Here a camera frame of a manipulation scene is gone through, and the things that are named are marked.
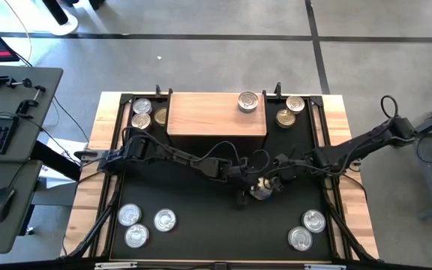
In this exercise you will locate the red label seafood can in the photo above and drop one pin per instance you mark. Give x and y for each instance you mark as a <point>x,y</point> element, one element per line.
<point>142,106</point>
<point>164,219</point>
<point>300,238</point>
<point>136,235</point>

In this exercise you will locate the white round stand base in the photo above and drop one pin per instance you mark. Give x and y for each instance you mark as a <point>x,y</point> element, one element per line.
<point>68,28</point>

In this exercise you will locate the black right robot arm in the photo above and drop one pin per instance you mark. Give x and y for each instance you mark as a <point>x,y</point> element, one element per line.
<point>366,141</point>

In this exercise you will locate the silver frame bracket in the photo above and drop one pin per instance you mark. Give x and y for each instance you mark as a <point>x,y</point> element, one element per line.
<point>324,267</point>
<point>114,266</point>

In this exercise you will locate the black table mat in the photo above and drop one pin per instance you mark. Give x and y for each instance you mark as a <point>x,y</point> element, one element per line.
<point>238,240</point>

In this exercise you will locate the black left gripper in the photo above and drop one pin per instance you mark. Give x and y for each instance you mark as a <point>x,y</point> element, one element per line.
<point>240,176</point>

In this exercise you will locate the green label silver lid can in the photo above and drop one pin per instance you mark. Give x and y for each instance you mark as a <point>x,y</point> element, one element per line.
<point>129,214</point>
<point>314,221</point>

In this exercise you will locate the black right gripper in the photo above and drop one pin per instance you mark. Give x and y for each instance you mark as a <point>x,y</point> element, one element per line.
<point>284,163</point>

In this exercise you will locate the blue label seafood can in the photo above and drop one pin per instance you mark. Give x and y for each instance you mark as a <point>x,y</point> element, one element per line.
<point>141,121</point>
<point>263,186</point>
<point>248,100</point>

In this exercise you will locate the grey desk top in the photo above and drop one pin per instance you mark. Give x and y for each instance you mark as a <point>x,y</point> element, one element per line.
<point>6,240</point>
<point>51,78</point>

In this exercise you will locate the black stand pole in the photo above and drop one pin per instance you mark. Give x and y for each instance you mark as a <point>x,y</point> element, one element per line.
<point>56,13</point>

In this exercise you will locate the silver lid seafood can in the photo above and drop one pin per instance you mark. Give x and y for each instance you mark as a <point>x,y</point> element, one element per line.
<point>295,104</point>

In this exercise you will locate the black computer mouse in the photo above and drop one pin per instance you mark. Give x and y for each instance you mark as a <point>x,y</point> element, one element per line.
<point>1,204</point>

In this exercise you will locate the black frame clamp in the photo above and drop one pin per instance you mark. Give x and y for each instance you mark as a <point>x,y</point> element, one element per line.
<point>278,90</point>
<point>158,91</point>

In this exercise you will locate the white paper sheet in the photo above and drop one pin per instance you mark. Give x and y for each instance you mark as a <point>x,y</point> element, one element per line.
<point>66,146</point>

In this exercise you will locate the black aluminium table frame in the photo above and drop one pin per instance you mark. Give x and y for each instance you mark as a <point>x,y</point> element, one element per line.
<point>315,99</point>

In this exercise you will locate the black desk leg bar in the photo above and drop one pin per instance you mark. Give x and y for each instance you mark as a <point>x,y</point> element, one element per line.
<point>56,161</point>

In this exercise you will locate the wooden shelf with black legs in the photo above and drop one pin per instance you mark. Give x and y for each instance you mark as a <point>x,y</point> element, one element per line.
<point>208,116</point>

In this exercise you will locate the grey left base bracket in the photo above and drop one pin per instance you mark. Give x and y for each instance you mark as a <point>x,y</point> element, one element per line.
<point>85,154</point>

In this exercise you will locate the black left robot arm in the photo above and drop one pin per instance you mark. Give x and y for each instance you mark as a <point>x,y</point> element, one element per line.
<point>180,155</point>

